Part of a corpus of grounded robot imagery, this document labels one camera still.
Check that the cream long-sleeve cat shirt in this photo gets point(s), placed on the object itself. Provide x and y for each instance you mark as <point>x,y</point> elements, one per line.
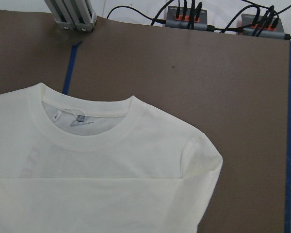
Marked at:
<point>76,166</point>

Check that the aluminium frame post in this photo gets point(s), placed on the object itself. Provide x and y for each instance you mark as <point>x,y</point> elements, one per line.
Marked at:
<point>75,15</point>

